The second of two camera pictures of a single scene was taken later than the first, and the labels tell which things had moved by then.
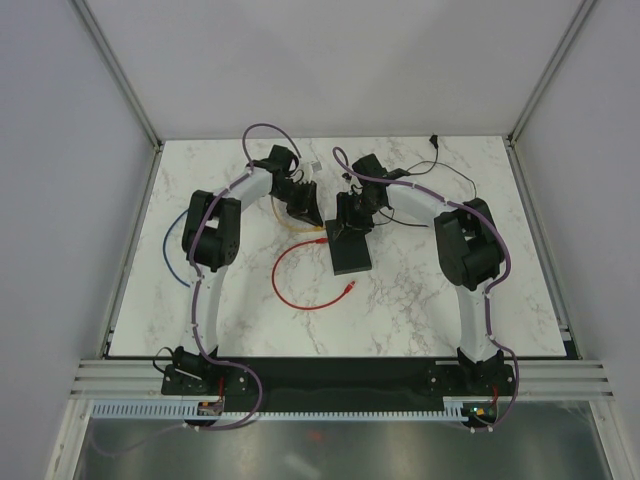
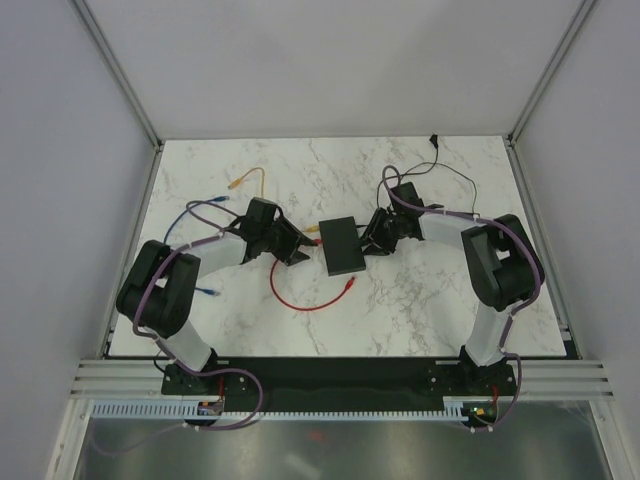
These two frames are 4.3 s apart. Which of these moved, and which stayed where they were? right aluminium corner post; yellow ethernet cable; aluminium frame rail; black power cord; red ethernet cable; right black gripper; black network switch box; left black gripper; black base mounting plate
Moved: right black gripper; yellow ethernet cable; left black gripper
Stayed: aluminium frame rail; black power cord; black base mounting plate; right aluminium corner post; black network switch box; red ethernet cable
